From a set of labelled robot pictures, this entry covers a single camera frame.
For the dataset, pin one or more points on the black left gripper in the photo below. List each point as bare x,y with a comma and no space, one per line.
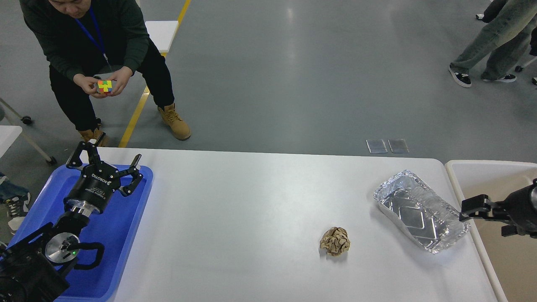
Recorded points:
95,188

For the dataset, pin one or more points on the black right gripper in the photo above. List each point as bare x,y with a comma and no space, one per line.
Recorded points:
520,207

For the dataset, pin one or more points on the aluminium foil tray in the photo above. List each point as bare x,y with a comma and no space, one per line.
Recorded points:
419,212

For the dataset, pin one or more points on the colourful puzzle cube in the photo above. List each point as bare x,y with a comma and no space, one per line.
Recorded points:
104,86

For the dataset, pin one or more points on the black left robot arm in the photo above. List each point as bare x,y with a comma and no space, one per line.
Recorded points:
35,269

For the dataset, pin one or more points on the person's right hand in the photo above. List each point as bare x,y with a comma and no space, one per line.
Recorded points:
87,85

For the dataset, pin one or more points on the person's left hand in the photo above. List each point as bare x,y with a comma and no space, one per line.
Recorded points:
121,78

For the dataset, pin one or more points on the beige plastic bin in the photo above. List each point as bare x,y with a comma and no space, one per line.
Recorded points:
510,261

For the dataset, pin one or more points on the blue plastic tray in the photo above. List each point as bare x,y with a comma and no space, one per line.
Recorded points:
115,229

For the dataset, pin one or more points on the sneaker of seated person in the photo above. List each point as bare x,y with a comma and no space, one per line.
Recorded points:
16,199

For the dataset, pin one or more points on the right floor metal plate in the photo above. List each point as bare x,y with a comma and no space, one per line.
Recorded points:
398,146

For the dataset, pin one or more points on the floor metal plate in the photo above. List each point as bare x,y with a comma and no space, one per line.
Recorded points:
376,146
398,146

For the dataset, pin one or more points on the person in dark green sweater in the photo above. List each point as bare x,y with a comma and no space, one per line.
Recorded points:
93,36

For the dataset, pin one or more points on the left floor metal plate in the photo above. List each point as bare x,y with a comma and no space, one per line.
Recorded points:
376,146

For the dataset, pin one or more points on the white stool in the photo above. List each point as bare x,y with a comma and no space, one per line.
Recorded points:
162,33

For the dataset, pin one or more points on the crumpled brown paper ball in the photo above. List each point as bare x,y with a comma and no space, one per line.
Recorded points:
335,241

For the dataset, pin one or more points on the walking person in grey trousers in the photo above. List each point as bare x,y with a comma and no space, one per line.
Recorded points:
473,53

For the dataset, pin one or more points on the office chair with dark coat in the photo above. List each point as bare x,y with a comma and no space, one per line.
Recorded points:
493,10

